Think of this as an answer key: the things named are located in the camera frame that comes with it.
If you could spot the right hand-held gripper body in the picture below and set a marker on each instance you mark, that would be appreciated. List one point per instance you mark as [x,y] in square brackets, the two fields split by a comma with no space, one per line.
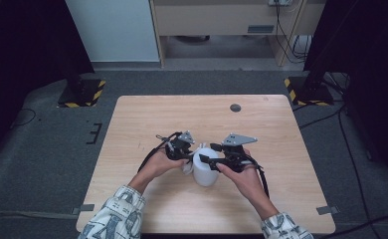
[235,152]

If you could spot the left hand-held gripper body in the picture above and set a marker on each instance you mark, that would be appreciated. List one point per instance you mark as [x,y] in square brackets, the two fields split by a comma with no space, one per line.
[178,147]

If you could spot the person's left hand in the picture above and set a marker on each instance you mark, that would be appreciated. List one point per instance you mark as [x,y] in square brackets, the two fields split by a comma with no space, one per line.
[158,166]

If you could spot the person's right hand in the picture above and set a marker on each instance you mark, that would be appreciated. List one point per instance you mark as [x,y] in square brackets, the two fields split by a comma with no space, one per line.
[248,182]

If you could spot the dark round table grommet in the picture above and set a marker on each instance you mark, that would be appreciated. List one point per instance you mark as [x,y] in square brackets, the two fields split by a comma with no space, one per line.
[235,108]

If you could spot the black stand with striped base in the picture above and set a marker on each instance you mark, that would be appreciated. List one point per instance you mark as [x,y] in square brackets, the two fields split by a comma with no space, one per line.
[309,91]
[82,94]

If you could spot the grey tape piece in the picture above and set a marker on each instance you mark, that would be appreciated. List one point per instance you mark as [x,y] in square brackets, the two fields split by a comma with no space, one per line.
[84,208]
[327,210]

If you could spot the grey label plate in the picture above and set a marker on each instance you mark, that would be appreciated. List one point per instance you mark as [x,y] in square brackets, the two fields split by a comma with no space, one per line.
[260,29]

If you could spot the light wooden desk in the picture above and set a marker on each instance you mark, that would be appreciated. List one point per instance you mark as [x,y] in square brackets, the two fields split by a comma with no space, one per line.
[208,18]

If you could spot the white cabinet panel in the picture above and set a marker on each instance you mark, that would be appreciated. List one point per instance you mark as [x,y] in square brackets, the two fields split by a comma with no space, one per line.
[112,30]

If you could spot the white power strip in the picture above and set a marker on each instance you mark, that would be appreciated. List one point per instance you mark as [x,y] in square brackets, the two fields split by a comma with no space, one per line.
[280,2]

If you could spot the black curtain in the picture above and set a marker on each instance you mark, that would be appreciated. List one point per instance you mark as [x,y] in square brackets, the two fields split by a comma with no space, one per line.
[374,66]
[23,49]

